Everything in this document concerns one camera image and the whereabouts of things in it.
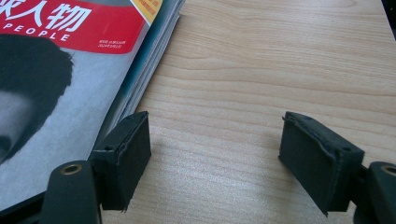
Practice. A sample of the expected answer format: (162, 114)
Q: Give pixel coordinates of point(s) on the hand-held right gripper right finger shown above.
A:
(314, 158)

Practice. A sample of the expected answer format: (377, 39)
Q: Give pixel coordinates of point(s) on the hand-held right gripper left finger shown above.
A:
(124, 161)

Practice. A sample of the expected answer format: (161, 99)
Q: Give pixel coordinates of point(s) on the stack of magazines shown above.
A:
(162, 46)

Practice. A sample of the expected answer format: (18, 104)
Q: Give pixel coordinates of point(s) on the magazine with red banner cover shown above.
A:
(77, 102)

